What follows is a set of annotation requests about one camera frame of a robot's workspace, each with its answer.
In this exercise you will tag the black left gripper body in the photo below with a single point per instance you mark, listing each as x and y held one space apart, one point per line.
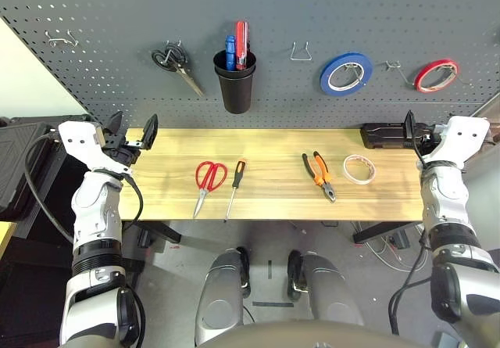
117 152

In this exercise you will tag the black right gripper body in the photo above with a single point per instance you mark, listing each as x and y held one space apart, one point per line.
423 137

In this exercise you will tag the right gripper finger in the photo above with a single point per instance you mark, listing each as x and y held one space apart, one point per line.
409 129

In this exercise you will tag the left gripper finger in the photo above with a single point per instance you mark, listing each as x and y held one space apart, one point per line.
150 131
115 125

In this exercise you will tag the white tape roll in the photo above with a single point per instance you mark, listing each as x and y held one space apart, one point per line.
357 181

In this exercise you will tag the orange black pliers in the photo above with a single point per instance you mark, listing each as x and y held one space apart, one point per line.
322 172

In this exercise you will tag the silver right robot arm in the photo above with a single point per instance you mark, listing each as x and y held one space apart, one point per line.
445 195

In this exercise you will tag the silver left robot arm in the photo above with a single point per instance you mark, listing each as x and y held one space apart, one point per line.
93 207

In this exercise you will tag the dark grey pegboard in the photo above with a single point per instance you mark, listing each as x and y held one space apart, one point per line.
117 11

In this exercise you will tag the small black tool case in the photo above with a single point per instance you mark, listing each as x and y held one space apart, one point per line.
383 135

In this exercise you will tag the red tape roll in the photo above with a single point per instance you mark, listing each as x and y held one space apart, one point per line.
420 76

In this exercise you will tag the black table foot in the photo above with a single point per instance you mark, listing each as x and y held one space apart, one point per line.
164 232
383 231

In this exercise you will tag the black plastic cup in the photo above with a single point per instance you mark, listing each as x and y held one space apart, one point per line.
236 94
234 72

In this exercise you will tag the large black equipment case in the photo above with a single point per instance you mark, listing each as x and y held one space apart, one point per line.
19 160

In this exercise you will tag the blue tape roll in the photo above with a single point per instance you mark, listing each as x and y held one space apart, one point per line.
326 74

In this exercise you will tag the black power adapter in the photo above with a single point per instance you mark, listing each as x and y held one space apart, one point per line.
400 240

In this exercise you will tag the blue pen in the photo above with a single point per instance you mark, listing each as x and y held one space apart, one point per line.
230 51

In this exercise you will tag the yellow board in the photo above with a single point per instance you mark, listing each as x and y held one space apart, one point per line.
6 238

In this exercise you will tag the black rolling cart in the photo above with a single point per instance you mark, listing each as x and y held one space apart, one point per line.
39 285

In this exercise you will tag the silver robot left leg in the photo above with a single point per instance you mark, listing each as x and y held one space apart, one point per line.
218 297

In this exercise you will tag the silver robot leg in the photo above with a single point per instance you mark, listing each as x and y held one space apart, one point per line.
218 297
332 293

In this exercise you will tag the silver robot right leg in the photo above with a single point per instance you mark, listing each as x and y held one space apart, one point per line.
332 293

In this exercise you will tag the short black floor tape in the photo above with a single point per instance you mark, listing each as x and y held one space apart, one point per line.
270 270

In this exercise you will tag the small grey box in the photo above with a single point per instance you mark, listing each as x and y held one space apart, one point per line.
443 341

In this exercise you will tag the long black floor tape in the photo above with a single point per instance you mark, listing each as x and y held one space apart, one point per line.
273 304

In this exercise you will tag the grey robot torso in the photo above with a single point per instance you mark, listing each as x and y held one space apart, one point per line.
304 336

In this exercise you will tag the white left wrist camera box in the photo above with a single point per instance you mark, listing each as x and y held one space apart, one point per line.
78 137

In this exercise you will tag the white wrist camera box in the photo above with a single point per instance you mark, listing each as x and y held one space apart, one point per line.
78 137
465 140

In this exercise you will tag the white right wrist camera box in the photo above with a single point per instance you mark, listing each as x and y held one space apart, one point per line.
465 140

